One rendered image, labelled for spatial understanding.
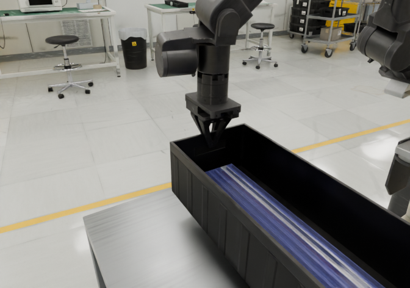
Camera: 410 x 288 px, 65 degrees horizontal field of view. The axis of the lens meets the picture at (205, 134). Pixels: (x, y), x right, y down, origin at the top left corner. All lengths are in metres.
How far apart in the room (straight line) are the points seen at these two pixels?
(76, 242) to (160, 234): 1.24
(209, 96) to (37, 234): 1.54
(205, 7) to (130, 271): 0.43
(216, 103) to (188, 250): 0.26
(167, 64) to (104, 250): 0.34
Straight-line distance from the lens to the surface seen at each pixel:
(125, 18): 5.85
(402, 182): 0.95
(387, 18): 0.78
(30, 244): 1.92
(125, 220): 0.66
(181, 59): 0.53
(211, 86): 0.56
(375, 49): 0.80
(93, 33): 5.79
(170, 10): 4.37
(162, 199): 0.70
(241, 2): 0.52
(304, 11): 6.70
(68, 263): 1.75
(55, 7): 4.36
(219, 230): 0.51
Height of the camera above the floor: 1.23
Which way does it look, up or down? 27 degrees down
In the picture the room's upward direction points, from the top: straight up
